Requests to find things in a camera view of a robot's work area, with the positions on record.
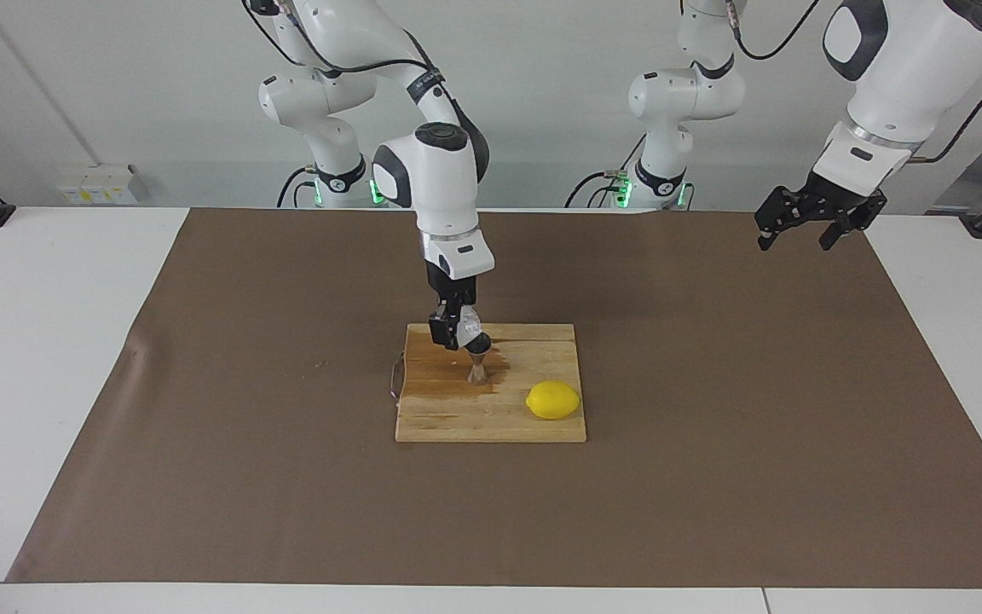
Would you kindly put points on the steel double jigger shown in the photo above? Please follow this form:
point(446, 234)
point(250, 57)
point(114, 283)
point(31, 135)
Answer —
point(478, 368)

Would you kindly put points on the white yellow socket box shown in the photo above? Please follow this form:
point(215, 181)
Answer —
point(99, 186)

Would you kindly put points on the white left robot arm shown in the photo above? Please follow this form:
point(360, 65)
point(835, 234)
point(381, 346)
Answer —
point(909, 77)

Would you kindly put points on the wooden cutting board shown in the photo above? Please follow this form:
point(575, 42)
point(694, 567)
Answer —
point(491, 418)

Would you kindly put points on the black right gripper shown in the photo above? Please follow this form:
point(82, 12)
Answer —
point(453, 292)

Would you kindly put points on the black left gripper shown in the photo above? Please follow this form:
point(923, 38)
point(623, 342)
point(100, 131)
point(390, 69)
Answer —
point(832, 200)

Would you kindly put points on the yellow lemon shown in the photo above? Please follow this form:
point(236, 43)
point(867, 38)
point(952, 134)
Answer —
point(552, 401)

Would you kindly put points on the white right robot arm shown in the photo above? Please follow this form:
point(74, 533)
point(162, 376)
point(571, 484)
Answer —
point(440, 179)

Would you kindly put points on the brown paper table mat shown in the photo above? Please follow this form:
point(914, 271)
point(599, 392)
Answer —
point(713, 426)

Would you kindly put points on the clear plastic cup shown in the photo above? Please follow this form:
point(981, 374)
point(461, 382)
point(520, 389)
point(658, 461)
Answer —
point(470, 326)

